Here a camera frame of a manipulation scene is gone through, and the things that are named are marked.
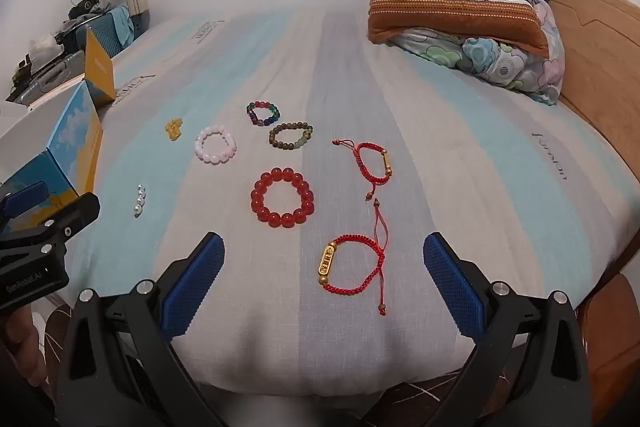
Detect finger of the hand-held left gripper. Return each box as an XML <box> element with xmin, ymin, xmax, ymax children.
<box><xmin>0</xmin><ymin>192</ymin><xmax>101</xmax><ymax>266</ymax></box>
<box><xmin>0</xmin><ymin>183</ymin><xmax>50</xmax><ymax>229</ymax></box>

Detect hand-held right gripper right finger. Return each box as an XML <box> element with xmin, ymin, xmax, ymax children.
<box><xmin>422</xmin><ymin>232</ymin><xmax>593</xmax><ymax>427</ymax></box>

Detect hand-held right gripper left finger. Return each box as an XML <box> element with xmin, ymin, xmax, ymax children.
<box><xmin>55</xmin><ymin>232</ymin><xmax>226</xmax><ymax>427</ymax></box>

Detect white pearl earring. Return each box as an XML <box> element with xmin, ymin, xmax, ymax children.
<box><xmin>132</xmin><ymin>184</ymin><xmax>148</xmax><ymax>219</ymax></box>

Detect white cardboard box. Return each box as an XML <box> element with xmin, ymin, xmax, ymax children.
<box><xmin>0</xmin><ymin>29</ymin><xmax>118</xmax><ymax>228</ymax></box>

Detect red bead bracelet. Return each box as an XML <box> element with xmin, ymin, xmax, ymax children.
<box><xmin>250</xmin><ymin>167</ymin><xmax>316</xmax><ymax>229</ymax></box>

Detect red cord bracelet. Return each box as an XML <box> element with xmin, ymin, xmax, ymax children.
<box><xmin>315</xmin><ymin>198</ymin><xmax>390</xmax><ymax>317</ymax></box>
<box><xmin>332</xmin><ymin>138</ymin><xmax>393</xmax><ymax>202</ymax></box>

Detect pink bead bracelet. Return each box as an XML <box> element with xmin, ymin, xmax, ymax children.
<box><xmin>194</xmin><ymin>126</ymin><xmax>238</xmax><ymax>165</ymax></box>

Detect brown and green bead bracelet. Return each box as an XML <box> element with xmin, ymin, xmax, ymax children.
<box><xmin>268</xmin><ymin>122</ymin><xmax>314</xmax><ymax>150</ymax></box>

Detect multicoloured bead bracelet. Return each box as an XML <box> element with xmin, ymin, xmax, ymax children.
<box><xmin>246</xmin><ymin>101</ymin><xmax>282</xmax><ymax>128</ymax></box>

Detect person's left hand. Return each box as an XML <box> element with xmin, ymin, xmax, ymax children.
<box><xmin>0</xmin><ymin>306</ymin><xmax>48</xmax><ymax>390</ymax></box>

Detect grey suitcase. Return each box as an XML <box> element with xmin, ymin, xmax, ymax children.
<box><xmin>6</xmin><ymin>52</ymin><xmax>88</xmax><ymax>105</ymax></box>

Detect white plastic bag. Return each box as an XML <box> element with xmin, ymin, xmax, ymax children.
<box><xmin>29</xmin><ymin>33</ymin><xmax>65</xmax><ymax>58</ymax></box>

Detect blue suitcase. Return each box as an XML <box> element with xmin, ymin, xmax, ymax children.
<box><xmin>65</xmin><ymin>4</ymin><xmax>136</xmax><ymax>58</ymax></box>

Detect teal cloth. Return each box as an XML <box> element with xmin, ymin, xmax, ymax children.
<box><xmin>111</xmin><ymin>4</ymin><xmax>135</xmax><ymax>44</ymax></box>

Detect black headphones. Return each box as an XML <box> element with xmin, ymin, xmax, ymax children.
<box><xmin>67</xmin><ymin>0</ymin><xmax>102</xmax><ymax>16</ymax></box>

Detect floral pillow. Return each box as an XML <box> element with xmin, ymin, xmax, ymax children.
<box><xmin>390</xmin><ymin>0</ymin><xmax>566</xmax><ymax>108</ymax></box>

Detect wooden headboard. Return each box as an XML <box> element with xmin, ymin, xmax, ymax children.
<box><xmin>547</xmin><ymin>0</ymin><xmax>640</xmax><ymax>188</ymax></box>

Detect striped knitted cloth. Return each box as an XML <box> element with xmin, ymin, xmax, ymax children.
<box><xmin>367</xmin><ymin>0</ymin><xmax>551</xmax><ymax>58</ymax></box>

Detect wooden bed frame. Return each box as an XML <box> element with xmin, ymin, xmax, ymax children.
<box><xmin>575</xmin><ymin>271</ymin><xmax>640</xmax><ymax>390</ymax></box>

